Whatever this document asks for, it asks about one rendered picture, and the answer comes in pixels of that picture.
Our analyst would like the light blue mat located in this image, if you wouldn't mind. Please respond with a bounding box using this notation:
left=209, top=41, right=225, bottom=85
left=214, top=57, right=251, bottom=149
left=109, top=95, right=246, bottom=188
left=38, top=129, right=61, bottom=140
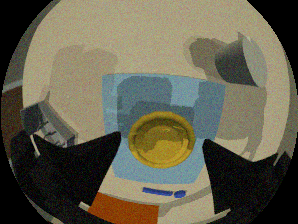
left=101, top=73, right=226, bottom=185

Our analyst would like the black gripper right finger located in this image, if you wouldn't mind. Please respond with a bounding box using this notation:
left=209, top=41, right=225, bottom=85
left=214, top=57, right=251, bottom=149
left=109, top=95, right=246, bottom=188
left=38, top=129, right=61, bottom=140
left=202, top=139, right=278, bottom=214

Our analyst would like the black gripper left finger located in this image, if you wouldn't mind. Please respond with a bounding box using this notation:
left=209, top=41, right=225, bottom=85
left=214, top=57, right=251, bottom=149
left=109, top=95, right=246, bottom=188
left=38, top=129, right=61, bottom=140
left=33, top=131, right=121, bottom=206

